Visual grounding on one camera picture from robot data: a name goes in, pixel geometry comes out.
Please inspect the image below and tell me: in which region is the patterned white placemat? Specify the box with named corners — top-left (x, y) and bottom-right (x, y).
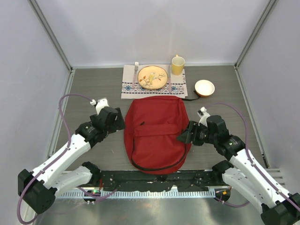
top-left (121, 64), bottom-right (188, 99)

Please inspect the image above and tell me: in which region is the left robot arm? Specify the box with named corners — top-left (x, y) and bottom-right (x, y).
top-left (18, 106), bottom-right (125, 214)

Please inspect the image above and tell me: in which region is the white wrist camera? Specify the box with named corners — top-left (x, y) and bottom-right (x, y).
top-left (197, 107), bottom-right (210, 127)
top-left (90, 98), bottom-right (109, 115)

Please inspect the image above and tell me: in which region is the pink handled knife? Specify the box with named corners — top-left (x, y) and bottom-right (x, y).
top-left (167, 65), bottom-right (172, 94)

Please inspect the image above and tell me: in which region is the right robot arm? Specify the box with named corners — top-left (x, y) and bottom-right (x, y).
top-left (177, 115), bottom-right (300, 225)

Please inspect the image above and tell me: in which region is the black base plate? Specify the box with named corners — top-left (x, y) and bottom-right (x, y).
top-left (94, 170), bottom-right (228, 192)

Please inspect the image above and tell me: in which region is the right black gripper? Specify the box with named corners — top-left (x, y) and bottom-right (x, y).
top-left (176, 120), bottom-right (218, 146)

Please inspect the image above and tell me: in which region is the bird pattern wooden plate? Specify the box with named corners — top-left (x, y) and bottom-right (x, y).
top-left (138, 66), bottom-right (168, 90)

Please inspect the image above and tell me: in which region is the red backpack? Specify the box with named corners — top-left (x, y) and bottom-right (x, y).
top-left (124, 96), bottom-right (191, 175)

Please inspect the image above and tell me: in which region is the white slotted cable duct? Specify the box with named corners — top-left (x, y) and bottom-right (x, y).
top-left (57, 188), bottom-right (216, 199)

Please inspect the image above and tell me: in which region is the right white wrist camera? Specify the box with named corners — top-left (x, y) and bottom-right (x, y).
top-left (197, 107), bottom-right (210, 127)

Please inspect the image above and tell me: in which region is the white orange bowl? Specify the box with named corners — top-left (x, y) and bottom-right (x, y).
top-left (195, 80), bottom-right (215, 97)

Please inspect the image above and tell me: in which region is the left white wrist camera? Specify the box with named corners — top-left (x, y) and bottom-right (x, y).
top-left (90, 98), bottom-right (109, 115)

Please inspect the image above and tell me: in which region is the yellow mug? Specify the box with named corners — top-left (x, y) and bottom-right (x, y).
top-left (171, 55), bottom-right (185, 75)

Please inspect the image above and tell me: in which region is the pink handled fork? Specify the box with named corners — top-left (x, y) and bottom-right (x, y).
top-left (132, 62), bottom-right (139, 87)

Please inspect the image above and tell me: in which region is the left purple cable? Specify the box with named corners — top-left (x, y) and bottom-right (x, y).
top-left (16, 93), bottom-right (118, 225)

